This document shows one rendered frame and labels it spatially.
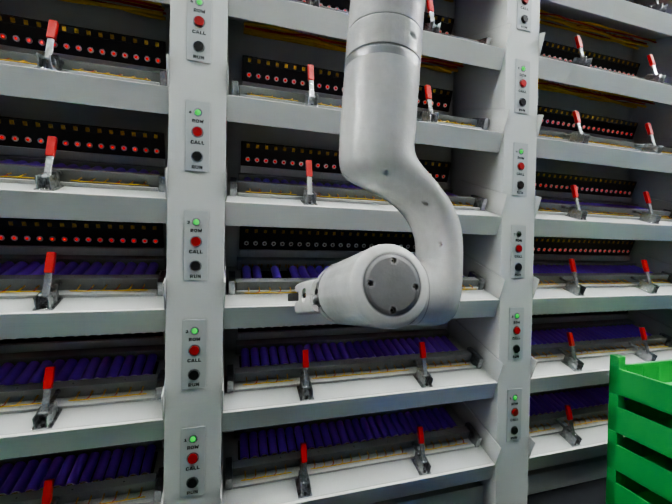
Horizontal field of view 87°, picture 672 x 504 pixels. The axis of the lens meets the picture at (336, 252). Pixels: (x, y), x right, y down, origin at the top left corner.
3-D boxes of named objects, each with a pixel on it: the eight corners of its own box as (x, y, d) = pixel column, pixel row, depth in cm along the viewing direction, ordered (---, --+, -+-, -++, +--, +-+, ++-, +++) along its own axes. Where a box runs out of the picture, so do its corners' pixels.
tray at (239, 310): (494, 316, 83) (506, 279, 80) (222, 329, 65) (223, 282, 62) (447, 280, 101) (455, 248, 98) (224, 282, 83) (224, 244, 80)
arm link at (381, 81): (444, 104, 50) (430, 320, 48) (335, 78, 46) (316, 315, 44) (488, 70, 41) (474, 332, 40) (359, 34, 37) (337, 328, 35)
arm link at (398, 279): (385, 263, 49) (319, 257, 46) (439, 247, 36) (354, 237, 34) (384, 326, 47) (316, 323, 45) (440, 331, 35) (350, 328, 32)
